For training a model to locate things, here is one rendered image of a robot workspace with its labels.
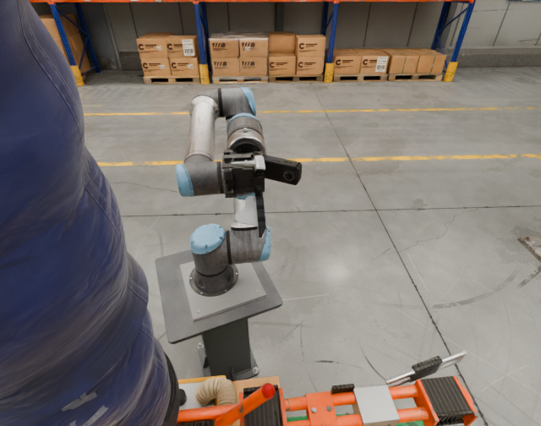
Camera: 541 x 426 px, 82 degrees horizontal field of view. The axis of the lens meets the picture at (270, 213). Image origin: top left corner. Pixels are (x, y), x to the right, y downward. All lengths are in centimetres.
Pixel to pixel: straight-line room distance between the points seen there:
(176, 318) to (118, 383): 103
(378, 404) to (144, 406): 42
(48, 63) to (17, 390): 25
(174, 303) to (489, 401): 181
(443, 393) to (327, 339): 154
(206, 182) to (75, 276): 59
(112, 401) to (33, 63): 34
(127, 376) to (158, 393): 11
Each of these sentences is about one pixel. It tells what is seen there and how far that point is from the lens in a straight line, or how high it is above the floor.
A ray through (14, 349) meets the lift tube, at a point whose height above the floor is 169.
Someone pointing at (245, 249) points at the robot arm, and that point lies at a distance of 132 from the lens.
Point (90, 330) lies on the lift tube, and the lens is 34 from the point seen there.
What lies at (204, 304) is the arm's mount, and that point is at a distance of 144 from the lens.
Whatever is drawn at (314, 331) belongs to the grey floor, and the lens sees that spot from 227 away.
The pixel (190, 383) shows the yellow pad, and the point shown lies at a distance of 86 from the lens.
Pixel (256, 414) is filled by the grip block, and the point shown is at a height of 126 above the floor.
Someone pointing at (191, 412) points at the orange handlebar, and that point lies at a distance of 71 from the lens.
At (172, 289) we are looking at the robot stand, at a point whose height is 75.
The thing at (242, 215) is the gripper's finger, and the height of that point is 152.
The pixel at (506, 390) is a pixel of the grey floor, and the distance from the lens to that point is 248.
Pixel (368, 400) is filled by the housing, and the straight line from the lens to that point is 72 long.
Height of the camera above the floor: 191
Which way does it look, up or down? 37 degrees down
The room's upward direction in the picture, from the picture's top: straight up
